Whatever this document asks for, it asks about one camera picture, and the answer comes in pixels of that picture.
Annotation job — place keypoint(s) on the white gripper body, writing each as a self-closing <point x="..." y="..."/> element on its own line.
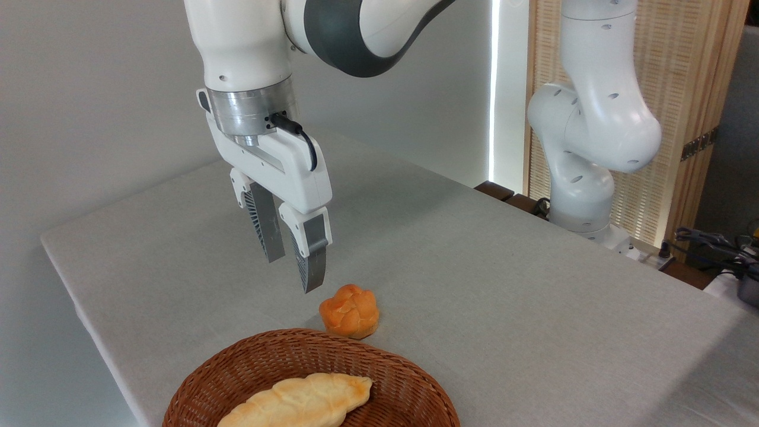
<point x="296" y="172"/>

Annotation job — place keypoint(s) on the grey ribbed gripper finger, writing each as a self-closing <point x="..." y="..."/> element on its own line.
<point x="314" y="261"/>
<point x="270" y="228"/>

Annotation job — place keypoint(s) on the long braided bread loaf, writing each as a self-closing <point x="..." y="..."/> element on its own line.
<point x="302" y="400"/>

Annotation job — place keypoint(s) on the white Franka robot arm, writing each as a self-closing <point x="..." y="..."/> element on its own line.
<point x="599" y="112"/>

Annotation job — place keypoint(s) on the round orange bread bun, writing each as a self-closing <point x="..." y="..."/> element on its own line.
<point x="350" y="311"/>

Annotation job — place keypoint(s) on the brown wicker basket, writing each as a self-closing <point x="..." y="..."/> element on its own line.
<point x="237" y="373"/>

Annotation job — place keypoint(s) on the grey tablecloth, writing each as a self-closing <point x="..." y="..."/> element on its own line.
<point x="474" y="284"/>

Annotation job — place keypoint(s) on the dark brown wooden furniture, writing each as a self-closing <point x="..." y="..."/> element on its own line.
<point x="495" y="191"/>

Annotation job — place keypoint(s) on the vertical white light strip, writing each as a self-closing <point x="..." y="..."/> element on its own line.
<point x="494" y="89"/>

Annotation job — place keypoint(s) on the white power strip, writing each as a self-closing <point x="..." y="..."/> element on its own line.
<point x="649" y="256"/>

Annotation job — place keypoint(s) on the dark metal screen hinge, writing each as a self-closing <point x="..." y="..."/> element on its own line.
<point x="698" y="144"/>

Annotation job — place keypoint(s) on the light wooden slat screen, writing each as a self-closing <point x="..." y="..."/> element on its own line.
<point x="688" y="65"/>

